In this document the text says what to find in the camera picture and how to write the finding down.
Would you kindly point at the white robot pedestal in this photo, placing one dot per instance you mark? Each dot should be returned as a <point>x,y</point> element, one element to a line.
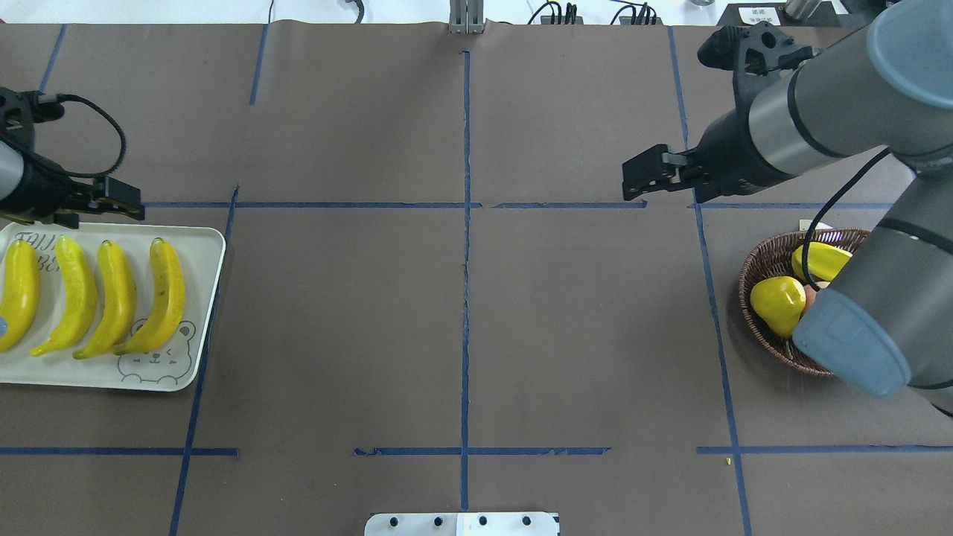
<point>464,523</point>

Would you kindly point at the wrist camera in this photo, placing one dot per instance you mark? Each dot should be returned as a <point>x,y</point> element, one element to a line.
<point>756,55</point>
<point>22,111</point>

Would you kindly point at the yellow banana long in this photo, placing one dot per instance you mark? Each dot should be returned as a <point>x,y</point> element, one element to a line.
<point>169,302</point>

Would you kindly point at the aluminium frame post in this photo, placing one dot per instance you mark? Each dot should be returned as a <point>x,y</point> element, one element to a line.
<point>466,17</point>

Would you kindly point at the white rectangular tray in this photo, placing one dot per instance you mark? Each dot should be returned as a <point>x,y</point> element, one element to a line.
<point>167,369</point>

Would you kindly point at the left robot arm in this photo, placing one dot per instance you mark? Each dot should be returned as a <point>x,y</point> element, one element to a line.
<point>31,194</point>

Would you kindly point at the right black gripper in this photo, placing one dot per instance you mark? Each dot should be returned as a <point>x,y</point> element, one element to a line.
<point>728,160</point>

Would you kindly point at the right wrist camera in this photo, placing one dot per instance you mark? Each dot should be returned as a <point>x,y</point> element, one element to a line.
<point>756,55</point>

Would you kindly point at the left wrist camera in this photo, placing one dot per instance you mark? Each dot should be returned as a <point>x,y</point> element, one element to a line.
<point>22,111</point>

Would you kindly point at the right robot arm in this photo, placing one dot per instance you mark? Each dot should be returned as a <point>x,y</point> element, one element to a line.
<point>882,91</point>

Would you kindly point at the small yellow banana bottom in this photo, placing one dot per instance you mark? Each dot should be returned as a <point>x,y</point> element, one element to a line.
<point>825,261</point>

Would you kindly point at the yellow lemon fruit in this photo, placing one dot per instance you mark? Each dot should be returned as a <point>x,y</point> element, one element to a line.
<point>779,302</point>

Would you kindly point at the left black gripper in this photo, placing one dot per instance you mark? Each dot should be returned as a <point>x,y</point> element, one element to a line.
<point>37,191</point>

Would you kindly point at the brown wicker basket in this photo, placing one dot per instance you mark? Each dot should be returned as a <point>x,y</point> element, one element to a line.
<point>772,258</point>

